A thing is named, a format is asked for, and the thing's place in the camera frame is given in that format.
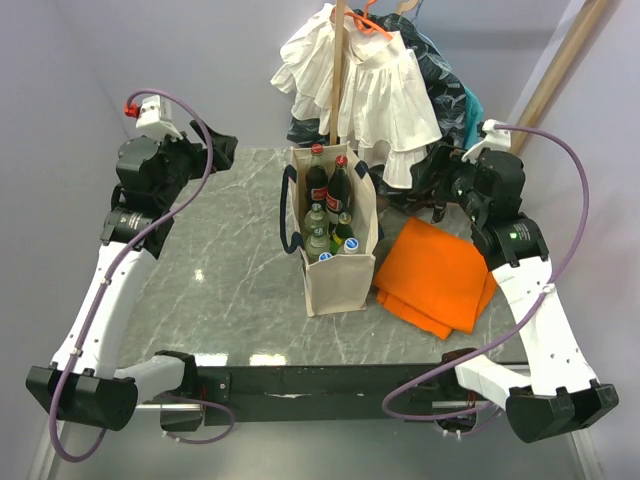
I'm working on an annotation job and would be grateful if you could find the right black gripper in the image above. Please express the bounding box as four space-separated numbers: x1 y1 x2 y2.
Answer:
409 140 485 221

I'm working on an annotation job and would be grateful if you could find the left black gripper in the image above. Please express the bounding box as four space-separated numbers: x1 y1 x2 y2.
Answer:
148 118 237 207

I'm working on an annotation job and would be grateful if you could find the coca-cola glass bottle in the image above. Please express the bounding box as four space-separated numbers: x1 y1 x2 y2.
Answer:
305 143 329 209
326 155 352 231

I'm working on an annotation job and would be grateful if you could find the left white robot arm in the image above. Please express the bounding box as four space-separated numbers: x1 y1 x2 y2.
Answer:
26 122 238 431

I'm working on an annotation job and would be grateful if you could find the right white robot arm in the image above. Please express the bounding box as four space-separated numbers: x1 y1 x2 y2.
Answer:
414 144 619 443

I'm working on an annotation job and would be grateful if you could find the beige canvas tote bag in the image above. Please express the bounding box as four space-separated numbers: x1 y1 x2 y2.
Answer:
279 144 382 317

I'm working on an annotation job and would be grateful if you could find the teal blue garment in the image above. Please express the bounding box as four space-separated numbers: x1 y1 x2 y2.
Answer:
464 86 484 149

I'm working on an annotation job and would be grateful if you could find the dark shark print garment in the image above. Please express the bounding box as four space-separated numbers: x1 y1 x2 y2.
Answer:
285 10 469 216

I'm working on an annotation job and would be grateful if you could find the folded orange cloth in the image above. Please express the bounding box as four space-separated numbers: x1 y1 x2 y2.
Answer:
373 217 497 340

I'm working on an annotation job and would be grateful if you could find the white pleated garment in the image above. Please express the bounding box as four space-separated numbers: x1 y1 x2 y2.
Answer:
271 4 442 189

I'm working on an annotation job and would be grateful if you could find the right blue-cap plastic bottle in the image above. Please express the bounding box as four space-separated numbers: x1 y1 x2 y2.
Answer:
337 237 359 255

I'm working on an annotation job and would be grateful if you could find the dark green glass bottle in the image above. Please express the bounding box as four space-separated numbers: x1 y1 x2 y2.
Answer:
331 212 353 253

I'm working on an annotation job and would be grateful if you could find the rear clear chang bottle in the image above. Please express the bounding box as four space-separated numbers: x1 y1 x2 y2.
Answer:
302 202 329 239

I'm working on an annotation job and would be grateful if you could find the clear chang bottle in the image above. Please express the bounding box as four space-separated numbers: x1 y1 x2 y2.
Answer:
305 227 331 264
302 202 329 239

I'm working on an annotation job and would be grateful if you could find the front clear chang bottle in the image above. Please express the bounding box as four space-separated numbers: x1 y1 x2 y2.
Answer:
305 227 331 264

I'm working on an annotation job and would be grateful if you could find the wooden clothes rack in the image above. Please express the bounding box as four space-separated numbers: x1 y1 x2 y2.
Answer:
330 0 609 145

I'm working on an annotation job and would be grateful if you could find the wooden clothes hanger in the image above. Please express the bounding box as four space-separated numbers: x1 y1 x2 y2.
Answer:
395 0 420 15

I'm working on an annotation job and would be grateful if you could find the orange clothes hanger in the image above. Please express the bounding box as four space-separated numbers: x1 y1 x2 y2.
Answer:
344 0 393 40

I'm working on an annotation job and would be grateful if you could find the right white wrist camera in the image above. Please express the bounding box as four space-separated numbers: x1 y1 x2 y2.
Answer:
462 119 511 163

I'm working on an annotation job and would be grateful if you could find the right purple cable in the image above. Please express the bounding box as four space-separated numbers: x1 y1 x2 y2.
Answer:
382 124 591 436

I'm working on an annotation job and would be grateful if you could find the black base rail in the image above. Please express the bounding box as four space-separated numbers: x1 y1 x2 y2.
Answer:
151 364 484 433

